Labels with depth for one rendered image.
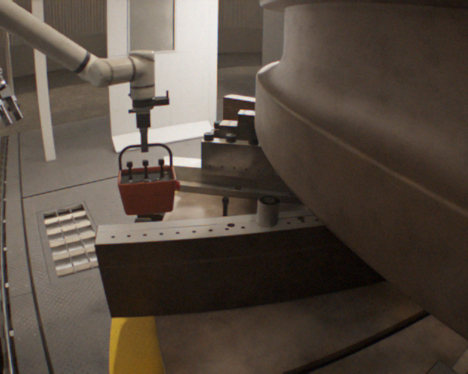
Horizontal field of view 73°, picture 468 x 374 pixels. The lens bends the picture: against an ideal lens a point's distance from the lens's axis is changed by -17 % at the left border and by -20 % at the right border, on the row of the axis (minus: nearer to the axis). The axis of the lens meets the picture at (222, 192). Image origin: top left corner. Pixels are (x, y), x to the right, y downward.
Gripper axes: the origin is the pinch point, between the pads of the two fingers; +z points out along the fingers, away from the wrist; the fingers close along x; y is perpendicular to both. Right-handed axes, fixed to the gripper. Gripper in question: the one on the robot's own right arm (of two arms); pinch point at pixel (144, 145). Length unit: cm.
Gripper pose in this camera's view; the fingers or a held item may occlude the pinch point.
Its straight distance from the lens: 132.6
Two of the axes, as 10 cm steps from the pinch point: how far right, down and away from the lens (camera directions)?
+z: -0.2, 9.0, 4.4
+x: 2.1, 4.4, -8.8
